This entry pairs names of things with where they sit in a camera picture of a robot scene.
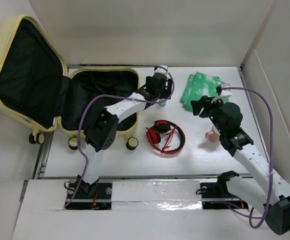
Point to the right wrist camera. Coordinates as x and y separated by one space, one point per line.
223 92

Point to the pink cup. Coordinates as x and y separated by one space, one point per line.
213 135

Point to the green white tie-dye cloth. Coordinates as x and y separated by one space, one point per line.
199 85

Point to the red black headphones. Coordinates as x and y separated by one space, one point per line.
161 134

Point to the metal rail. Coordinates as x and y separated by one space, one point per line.
135 178

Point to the yellow hard-shell suitcase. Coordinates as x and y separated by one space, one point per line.
37 89

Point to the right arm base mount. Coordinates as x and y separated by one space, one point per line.
215 198

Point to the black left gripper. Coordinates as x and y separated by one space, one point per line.
165 94

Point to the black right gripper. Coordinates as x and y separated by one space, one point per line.
205 102

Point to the white teal spray bottle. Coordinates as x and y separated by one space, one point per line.
163 102

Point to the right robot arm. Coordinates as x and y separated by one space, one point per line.
271 197

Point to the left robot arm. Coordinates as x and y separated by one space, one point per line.
100 127

